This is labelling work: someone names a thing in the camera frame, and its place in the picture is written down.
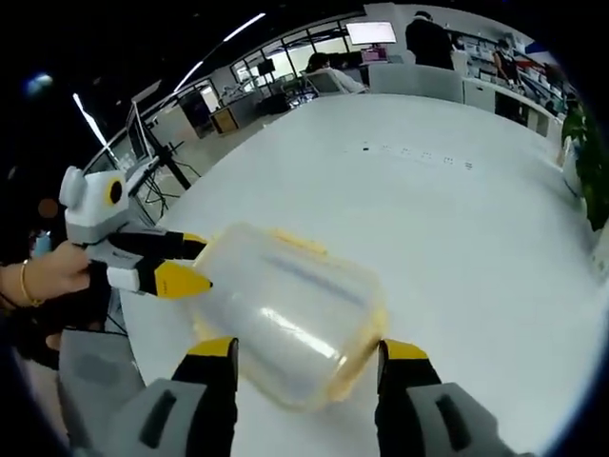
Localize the black laptop stand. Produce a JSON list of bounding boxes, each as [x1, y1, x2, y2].
[[141, 124, 202, 213]]

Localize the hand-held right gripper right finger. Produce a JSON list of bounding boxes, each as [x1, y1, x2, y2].
[[376, 338, 529, 457]]

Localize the gold bangle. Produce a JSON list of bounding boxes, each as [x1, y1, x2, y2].
[[18, 258, 45, 308]]

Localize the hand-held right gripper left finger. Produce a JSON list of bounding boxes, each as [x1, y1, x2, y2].
[[92, 336, 240, 457]]

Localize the green potted plant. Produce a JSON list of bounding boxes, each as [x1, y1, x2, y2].
[[560, 91, 609, 233]]

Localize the white counter cabinet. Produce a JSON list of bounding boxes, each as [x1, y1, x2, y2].
[[462, 74, 563, 140]]

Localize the person's left hand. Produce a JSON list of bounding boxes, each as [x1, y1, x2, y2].
[[33, 241, 95, 307]]

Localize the wall monitor screen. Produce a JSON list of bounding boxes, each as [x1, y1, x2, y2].
[[344, 20, 398, 49]]

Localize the clear plastic buckle container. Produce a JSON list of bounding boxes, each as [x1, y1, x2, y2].
[[183, 220, 390, 413]]

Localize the grey partition panel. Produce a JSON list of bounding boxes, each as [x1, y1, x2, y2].
[[367, 63, 465, 105]]

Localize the grey chair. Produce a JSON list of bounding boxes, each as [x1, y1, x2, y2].
[[55, 329, 147, 449]]

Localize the small wooden cabinet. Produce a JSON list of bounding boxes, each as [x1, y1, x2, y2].
[[208, 105, 240, 135]]

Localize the black cabinet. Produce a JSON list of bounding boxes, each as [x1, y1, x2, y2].
[[179, 87, 214, 140]]

